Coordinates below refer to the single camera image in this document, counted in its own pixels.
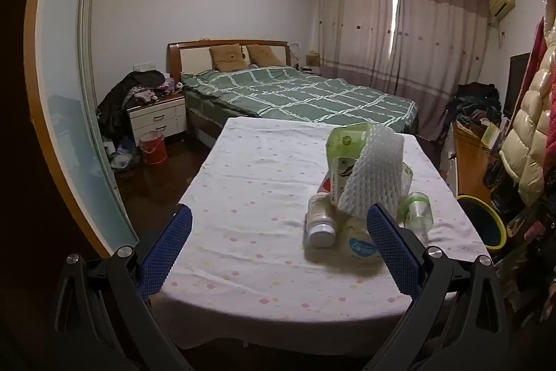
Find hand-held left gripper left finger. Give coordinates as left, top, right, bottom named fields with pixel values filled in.
left=48, top=203, right=194, bottom=371

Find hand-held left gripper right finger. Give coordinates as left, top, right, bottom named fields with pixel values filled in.
left=366, top=203, right=509, bottom=371

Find white plastic bottle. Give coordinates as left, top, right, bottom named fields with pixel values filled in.
left=307, top=194, right=338, bottom=249

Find yellow rimmed black trash bin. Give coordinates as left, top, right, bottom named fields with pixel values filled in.
left=456, top=195, right=508, bottom=250

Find round pale yellow bottle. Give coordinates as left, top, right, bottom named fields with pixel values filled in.
left=338, top=215, right=384, bottom=268

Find clear bottle green label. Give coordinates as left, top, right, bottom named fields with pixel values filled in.
left=399, top=191, right=433, bottom=245

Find white foam net sleeve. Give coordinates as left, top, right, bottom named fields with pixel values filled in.
left=338, top=124, right=406, bottom=219

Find red bucket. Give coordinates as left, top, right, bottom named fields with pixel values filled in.
left=139, top=132, right=168, bottom=166

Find plastic bags on floor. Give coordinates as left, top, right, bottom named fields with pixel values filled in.
left=106, top=140, right=140, bottom=172

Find white dotted tablecloth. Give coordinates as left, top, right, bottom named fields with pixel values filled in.
left=150, top=116, right=489, bottom=354

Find green and white packet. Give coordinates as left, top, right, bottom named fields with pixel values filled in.
left=327, top=125, right=371, bottom=207

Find wooden desk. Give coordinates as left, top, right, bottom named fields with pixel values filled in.
left=441, top=121, right=505, bottom=199

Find clear plastic bag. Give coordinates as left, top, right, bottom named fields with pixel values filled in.
left=506, top=203, right=536, bottom=233

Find white nightstand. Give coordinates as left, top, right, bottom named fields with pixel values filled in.
left=127, top=94, right=188, bottom=146

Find green box on desk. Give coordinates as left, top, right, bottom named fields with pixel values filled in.
left=481, top=123, right=501, bottom=148

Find dark clothes pile by nightstand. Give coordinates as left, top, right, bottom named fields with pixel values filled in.
left=98, top=70, right=174, bottom=146

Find clothes pile on desk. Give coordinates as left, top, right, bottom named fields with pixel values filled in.
left=445, top=82, right=502, bottom=129

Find green plaid quilt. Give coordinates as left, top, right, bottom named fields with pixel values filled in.
left=180, top=66, right=418, bottom=132

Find cream puffer coat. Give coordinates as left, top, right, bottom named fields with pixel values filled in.
left=499, top=45, right=556, bottom=207

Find frosted glass wardrobe door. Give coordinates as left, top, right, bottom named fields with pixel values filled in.
left=24, top=0, right=146, bottom=261

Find wooden bed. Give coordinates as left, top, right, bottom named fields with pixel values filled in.
left=167, top=40, right=420, bottom=148

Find pink white curtain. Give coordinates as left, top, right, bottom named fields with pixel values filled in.
left=315, top=0, right=489, bottom=141

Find brown bear pillow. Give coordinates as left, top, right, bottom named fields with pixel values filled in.
left=209, top=43, right=249, bottom=72
left=247, top=45, right=283, bottom=67

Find black television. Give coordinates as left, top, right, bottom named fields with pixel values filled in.
left=504, top=53, right=531, bottom=120

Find red puffer coat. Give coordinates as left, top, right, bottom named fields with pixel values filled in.
left=528, top=0, right=556, bottom=128

